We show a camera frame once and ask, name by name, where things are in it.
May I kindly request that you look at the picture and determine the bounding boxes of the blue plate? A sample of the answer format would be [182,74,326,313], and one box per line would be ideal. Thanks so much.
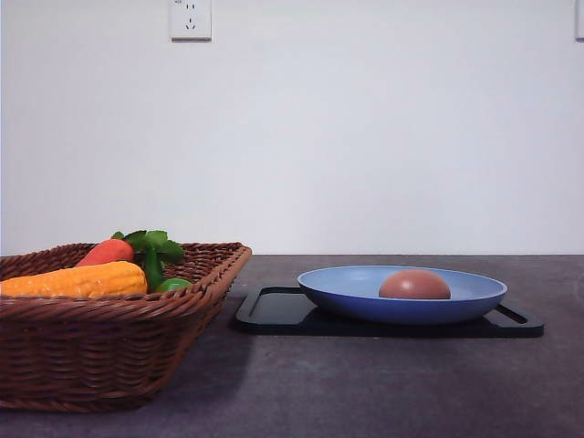
[297,266,507,326]

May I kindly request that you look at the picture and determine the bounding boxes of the brown egg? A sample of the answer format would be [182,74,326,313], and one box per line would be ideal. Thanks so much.
[379,269,452,299]

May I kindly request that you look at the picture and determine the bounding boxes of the brown wicker basket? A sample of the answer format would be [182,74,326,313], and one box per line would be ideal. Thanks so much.
[0,243,253,412]

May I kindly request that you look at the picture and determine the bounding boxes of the black tray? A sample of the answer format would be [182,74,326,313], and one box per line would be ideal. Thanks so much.
[237,286,544,339]

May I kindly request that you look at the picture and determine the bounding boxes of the green toy pepper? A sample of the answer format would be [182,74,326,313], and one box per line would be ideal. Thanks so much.
[155,277,191,292]

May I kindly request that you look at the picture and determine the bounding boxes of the green carrot leaves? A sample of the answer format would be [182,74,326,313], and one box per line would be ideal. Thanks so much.
[111,230,185,293]

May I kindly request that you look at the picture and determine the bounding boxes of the orange toy carrot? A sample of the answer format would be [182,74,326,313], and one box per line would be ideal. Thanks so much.
[76,239,134,266]

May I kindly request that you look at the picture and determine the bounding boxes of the yellow toy corn cob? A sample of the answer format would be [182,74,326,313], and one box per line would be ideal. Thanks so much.
[0,261,148,298]

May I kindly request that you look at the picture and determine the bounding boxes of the white wall socket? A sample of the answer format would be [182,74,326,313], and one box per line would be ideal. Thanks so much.
[169,0,213,43]

